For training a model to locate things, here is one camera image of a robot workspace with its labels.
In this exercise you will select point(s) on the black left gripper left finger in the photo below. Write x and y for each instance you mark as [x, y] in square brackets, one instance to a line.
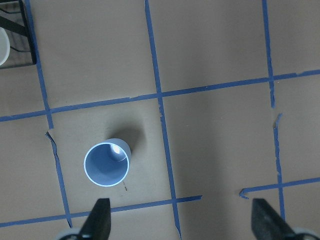
[98, 224]

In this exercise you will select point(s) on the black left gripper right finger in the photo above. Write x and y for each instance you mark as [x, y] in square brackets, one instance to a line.
[267, 224]

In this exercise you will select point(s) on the light blue plastic cup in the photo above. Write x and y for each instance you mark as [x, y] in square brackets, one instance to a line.
[107, 163]

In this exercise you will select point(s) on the white ceramic mug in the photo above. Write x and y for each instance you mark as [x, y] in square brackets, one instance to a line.
[4, 46]

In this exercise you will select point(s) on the black wire mug rack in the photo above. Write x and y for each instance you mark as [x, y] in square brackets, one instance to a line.
[14, 19]

